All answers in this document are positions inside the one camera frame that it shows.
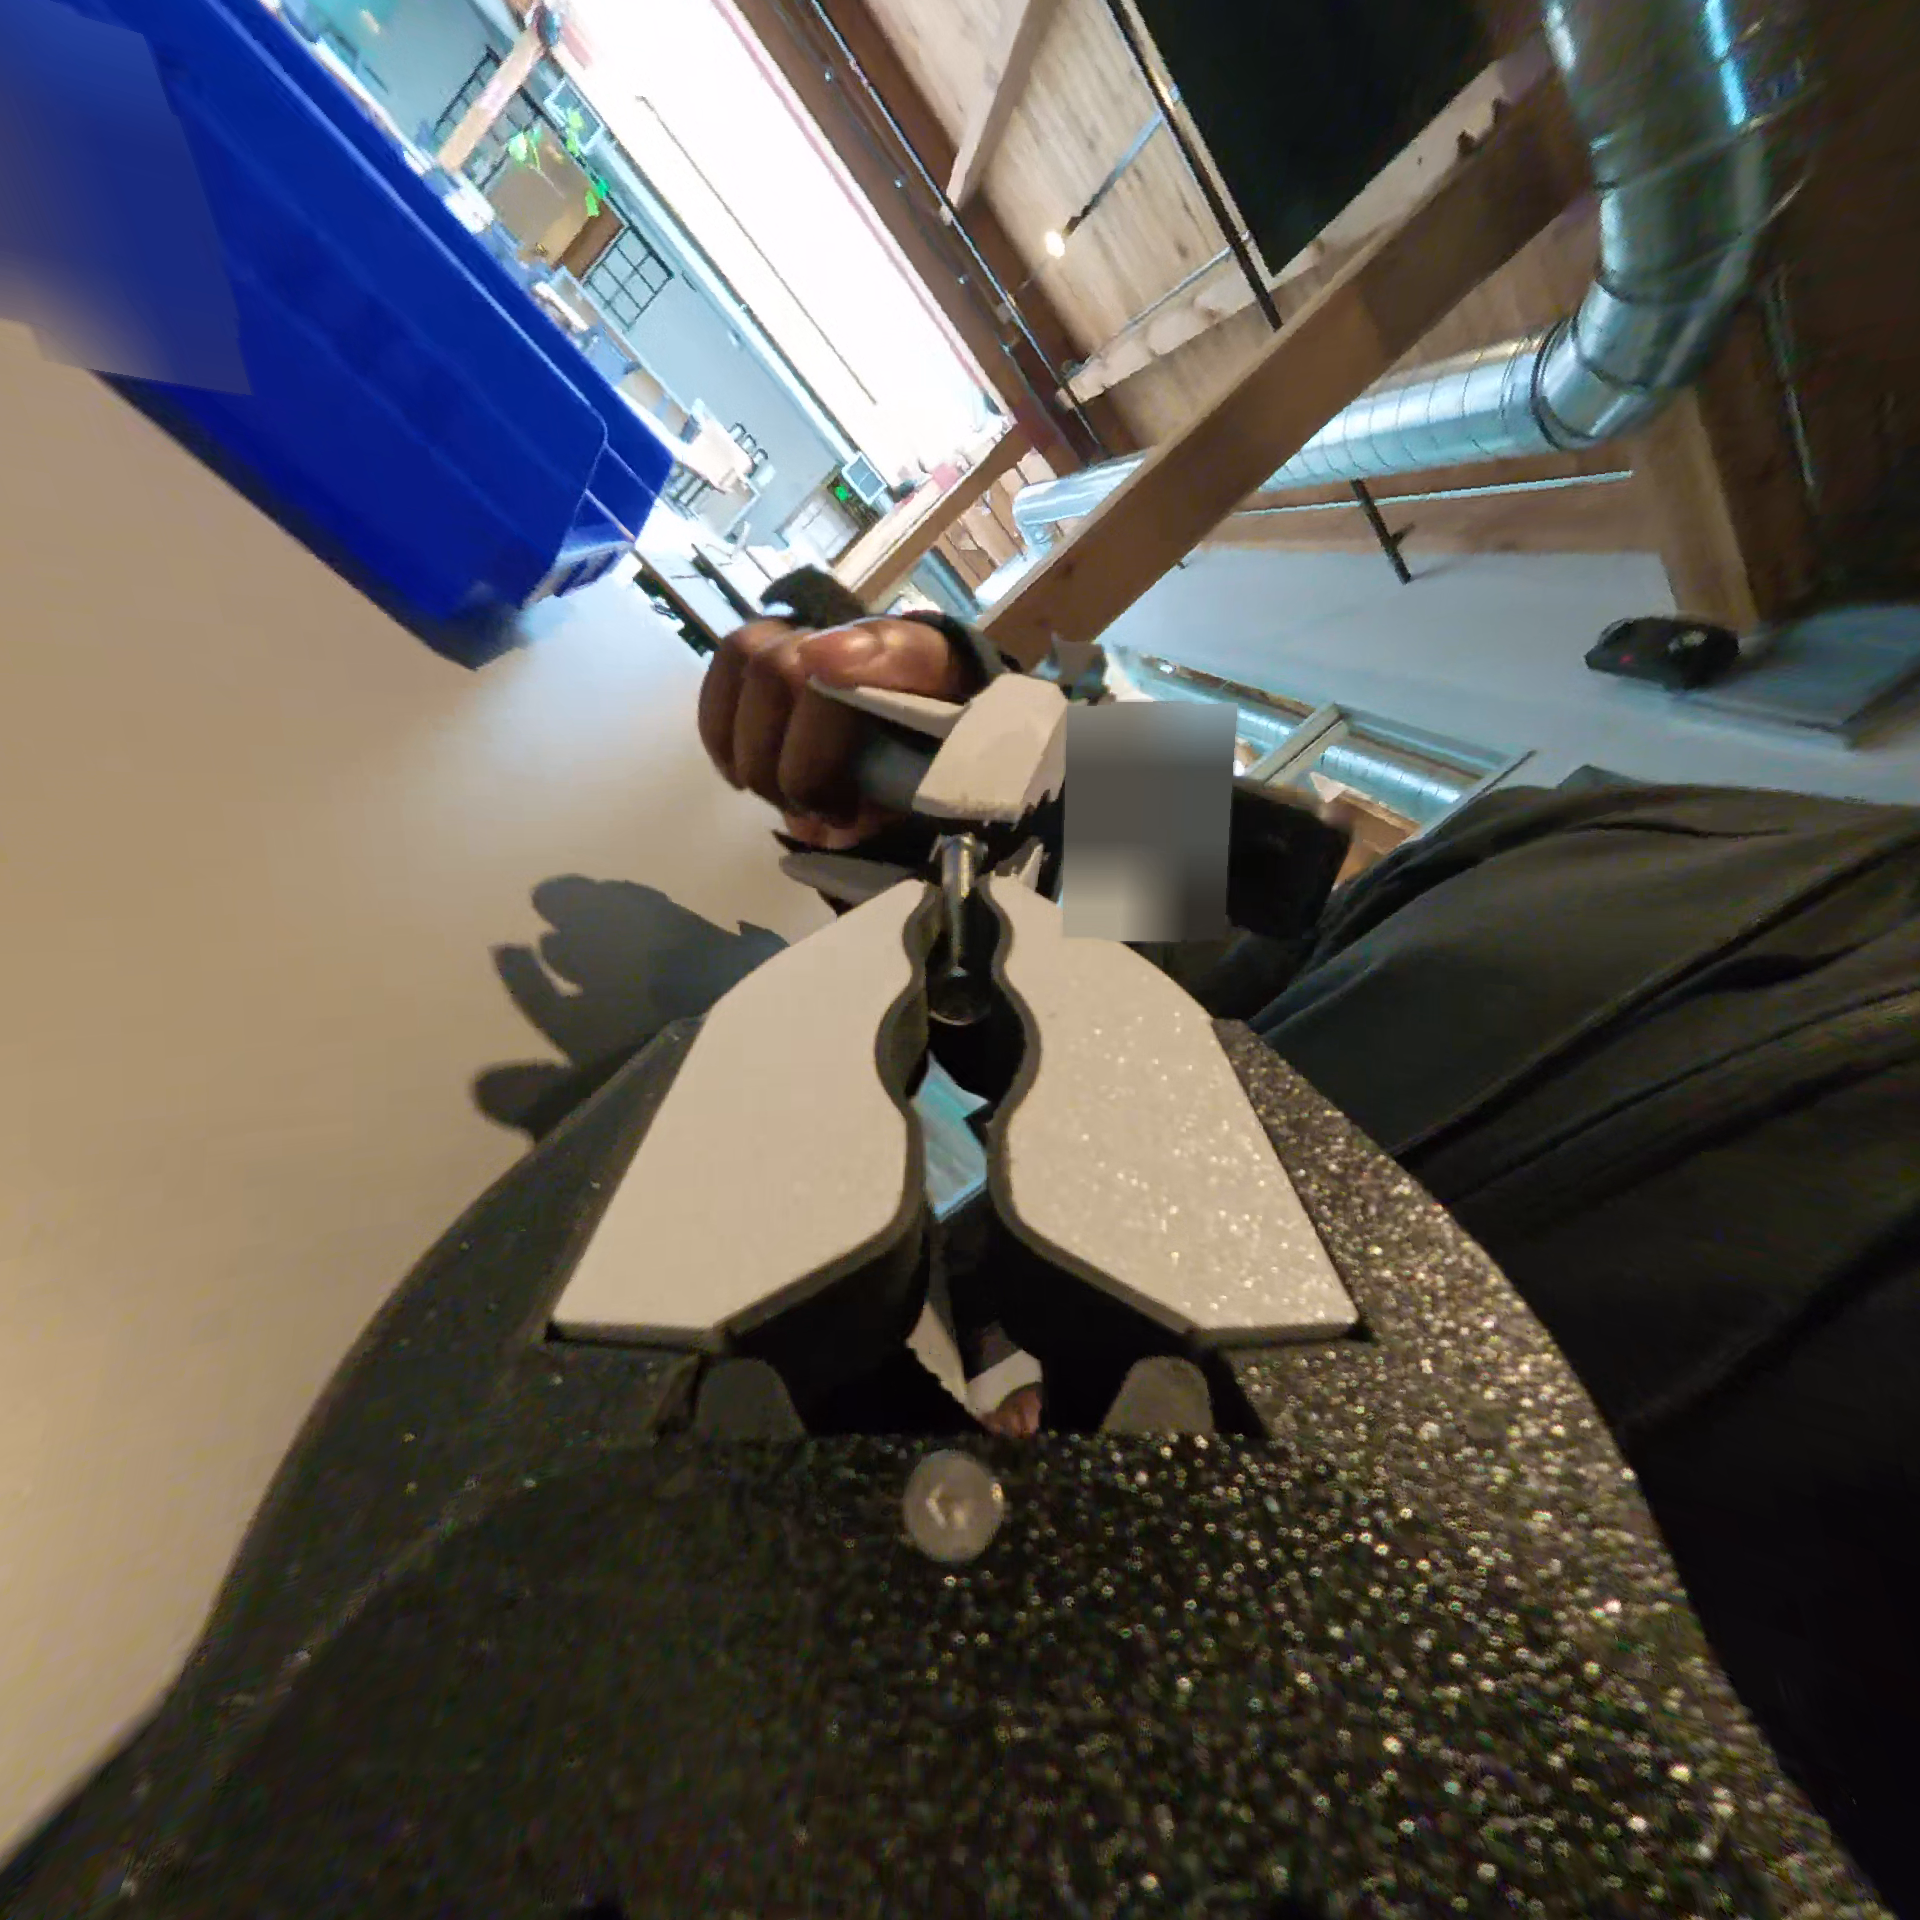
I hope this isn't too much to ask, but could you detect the silver bolt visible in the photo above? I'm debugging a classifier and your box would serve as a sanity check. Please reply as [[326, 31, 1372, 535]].
[[927, 870, 1000, 1031]]

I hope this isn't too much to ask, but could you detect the wooden pillar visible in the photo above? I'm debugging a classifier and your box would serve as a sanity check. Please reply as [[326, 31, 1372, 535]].
[[976, 29, 1592, 662]]

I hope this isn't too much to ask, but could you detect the black hanging screen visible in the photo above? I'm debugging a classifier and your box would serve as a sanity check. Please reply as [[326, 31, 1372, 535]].
[[1130, 0, 1501, 288]]

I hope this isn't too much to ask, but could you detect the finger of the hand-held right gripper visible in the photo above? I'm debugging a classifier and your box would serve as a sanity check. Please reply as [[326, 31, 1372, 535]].
[[776, 831, 1057, 921], [914, 671, 1072, 828]]

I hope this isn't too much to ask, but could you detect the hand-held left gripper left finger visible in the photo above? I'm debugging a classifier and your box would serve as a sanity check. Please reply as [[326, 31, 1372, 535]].
[[548, 881, 932, 1347]]

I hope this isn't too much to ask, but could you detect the person's right hand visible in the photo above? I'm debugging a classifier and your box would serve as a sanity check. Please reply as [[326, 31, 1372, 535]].
[[697, 615, 965, 852]]

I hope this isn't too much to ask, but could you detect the black ceiling box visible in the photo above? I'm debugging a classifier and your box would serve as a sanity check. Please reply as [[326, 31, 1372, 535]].
[[1586, 615, 1741, 693]]

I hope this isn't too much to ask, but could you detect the silver ventilation duct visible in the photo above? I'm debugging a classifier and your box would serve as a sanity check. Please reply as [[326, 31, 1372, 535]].
[[1111, 645, 1518, 819], [1013, 0, 1823, 548]]

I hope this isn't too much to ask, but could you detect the blue plastic bin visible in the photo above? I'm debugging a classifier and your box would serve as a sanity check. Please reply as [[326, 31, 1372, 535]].
[[0, 0, 674, 670]]

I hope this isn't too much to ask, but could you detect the green hanging plant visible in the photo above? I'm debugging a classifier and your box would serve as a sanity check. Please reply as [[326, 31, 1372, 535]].
[[509, 128, 613, 215]]

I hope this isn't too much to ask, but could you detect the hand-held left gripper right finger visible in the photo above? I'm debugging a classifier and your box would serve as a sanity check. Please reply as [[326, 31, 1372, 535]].
[[982, 884, 1364, 1344]]

